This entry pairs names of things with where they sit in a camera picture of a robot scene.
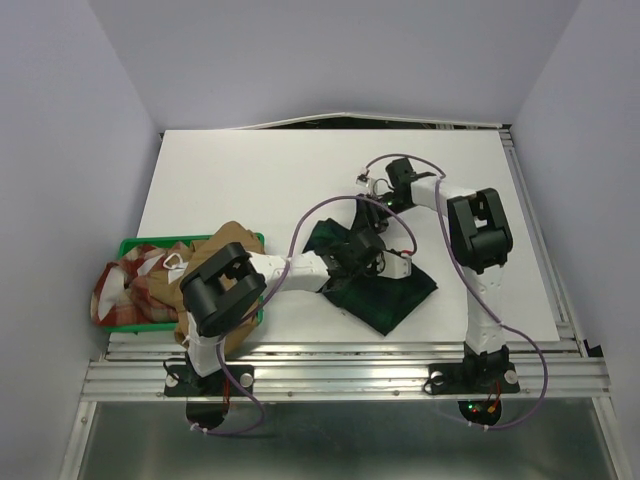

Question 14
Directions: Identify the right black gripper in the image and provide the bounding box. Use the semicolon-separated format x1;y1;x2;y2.
347;191;412;240

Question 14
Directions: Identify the dark green plaid skirt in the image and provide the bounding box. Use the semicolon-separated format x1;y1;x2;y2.
299;199;440;337

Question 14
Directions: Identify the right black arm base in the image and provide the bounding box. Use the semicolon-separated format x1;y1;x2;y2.
422;362;521;396

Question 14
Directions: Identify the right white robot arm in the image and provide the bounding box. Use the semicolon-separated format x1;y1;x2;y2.
356;154;519;395

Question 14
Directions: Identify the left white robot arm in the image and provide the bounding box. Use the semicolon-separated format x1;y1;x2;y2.
180;233;395;394

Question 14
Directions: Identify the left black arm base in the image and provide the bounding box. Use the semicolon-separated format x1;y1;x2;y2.
163;363;244;398

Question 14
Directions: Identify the tan brown skirt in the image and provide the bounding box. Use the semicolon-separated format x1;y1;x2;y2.
152;221;265;349

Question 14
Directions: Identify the green plastic tray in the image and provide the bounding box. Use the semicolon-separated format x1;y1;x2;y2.
103;233;264;333

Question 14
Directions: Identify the red white plaid skirt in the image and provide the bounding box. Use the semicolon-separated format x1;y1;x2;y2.
90;241;194;328

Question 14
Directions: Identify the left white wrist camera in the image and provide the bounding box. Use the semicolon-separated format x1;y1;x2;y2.
378;250;412;280

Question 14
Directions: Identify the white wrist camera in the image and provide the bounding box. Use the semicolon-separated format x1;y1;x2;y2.
355;167;377;196
378;250;412;280

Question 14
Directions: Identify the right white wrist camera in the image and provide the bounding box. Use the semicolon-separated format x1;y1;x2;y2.
355;167;377;196

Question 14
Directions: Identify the aluminium frame rail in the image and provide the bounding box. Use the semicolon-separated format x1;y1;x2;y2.
81;307;611;402

